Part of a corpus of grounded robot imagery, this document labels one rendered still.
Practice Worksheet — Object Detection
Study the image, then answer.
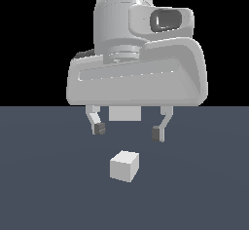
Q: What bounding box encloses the white cube charger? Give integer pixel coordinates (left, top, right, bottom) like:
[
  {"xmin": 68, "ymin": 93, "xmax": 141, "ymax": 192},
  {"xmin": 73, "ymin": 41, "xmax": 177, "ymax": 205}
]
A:
[{"xmin": 109, "ymin": 149, "xmax": 141, "ymax": 183}]

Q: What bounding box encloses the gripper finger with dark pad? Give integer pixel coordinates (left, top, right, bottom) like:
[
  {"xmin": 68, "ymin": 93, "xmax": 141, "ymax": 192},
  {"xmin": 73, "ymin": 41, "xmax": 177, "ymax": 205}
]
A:
[
  {"xmin": 151, "ymin": 105, "xmax": 174, "ymax": 143},
  {"xmin": 85, "ymin": 105, "xmax": 107, "ymax": 136}
]

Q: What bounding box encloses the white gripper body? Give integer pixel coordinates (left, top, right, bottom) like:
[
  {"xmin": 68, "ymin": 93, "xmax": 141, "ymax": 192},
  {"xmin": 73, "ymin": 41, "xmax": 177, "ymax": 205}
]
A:
[{"xmin": 65, "ymin": 40, "xmax": 209, "ymax": 108}]

